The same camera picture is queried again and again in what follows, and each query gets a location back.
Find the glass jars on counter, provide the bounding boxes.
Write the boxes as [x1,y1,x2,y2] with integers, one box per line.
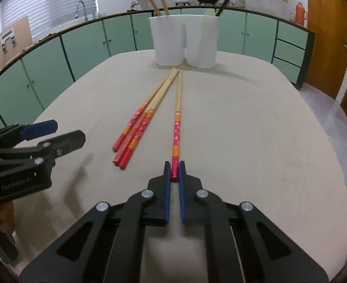
[218,0,246,9]

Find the white double utensil holder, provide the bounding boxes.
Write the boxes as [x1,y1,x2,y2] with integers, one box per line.
[149,15,219,69]

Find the chrome kitchen faucet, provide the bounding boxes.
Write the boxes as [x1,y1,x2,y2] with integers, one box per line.
[75,0,88,22]

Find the red patterned bamboo chopstick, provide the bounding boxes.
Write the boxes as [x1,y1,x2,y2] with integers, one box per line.
[111,67,178,152]

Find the cardboard box with picture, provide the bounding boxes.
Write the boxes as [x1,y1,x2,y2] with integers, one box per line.
[0,16,33,70]

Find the person's left hand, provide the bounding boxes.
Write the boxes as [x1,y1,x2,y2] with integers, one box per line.
[0,201,16,234]

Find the cream plastic fork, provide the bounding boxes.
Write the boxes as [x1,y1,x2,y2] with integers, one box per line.
[204,9,217,16]

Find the orange thermos flask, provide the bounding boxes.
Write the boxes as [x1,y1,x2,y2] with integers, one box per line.
[295,2,308,26]

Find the green lower kitchen cabinets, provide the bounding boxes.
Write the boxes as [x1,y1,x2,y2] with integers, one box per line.
[0,9,315,128]

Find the white window blinds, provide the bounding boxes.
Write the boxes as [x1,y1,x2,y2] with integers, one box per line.
[0,0,97,37]

